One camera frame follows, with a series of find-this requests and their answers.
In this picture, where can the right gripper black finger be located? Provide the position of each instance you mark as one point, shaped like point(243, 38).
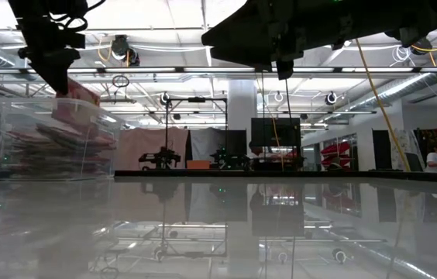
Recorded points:
point(249, 59)
point(245, 31)

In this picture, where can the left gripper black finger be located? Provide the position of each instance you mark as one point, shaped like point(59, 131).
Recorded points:
point(57, 79)

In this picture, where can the black background robot arm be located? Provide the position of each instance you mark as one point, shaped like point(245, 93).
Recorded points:
point(228, 158)
point(160, 158)

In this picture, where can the black ceiling device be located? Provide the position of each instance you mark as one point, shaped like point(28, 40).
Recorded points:
point(119, 46)
point(422, 46)

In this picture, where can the black monitor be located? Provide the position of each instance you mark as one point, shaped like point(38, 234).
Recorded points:
point(276, 131)

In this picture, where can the white curtain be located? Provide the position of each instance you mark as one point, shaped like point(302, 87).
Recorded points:
point(207, 143)

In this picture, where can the pink curtain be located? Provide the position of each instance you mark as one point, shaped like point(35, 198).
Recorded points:
point(141, 143)

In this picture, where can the orange box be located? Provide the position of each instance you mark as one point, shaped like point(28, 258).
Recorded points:
point(198, 164)

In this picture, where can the red storage rack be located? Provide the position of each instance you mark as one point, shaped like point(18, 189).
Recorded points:
point(334, 149)

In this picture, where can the white patterned cloth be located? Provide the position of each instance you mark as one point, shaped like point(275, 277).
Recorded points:
point(406, 151)

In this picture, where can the black camera rig frame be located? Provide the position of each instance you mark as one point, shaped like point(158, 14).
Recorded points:
point(197, 99)

